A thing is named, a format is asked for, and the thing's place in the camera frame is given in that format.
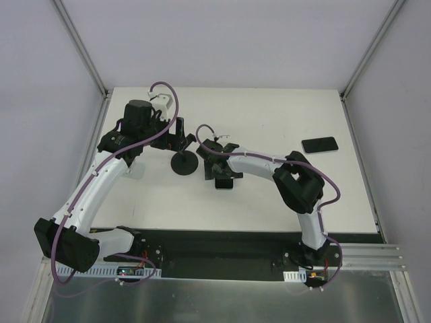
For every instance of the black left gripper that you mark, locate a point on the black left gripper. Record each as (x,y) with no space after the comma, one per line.
(178,133)

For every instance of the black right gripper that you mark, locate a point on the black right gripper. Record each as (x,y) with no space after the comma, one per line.
(213,161)

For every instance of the green phone black screen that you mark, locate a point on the green phone black screen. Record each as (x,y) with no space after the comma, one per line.
(224,184)

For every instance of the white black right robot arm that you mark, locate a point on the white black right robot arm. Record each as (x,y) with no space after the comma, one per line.
(303,188)

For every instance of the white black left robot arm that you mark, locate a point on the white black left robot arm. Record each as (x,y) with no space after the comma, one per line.
(66,237)

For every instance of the black phone stand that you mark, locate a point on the black phone stand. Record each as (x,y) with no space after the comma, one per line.
(183,162)

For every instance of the white phone face down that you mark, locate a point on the white phone face down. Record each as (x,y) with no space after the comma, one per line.
(135,171)

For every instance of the black phone on table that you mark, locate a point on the black phone on table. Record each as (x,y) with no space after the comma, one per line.
(319,145)

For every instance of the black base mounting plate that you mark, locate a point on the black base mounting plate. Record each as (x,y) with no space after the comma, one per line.
(227,255)

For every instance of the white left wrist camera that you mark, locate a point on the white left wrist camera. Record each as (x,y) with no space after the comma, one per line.
(162,103)

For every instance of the white right cable duct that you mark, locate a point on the white right cable duct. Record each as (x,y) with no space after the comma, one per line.
(294,276)

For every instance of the white cable duct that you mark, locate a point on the white cable duct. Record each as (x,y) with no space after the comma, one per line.
(116,271)
(294,276)

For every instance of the white left cable duct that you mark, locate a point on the white left cable duct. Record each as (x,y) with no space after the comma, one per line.
(116,271)

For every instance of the aluminium rail right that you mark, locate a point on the aluminium rail right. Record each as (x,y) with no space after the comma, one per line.
(373,257)

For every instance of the left aluminium frame post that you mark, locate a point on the left aluminium frame post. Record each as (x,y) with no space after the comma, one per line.
(79,45)

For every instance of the aluminium frame post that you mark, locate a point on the aluminium frame post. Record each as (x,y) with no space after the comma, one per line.
(374,44)
(79,45)

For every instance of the right aluminium frame post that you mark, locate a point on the right aluminium frame post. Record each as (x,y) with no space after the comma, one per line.
(374,44)

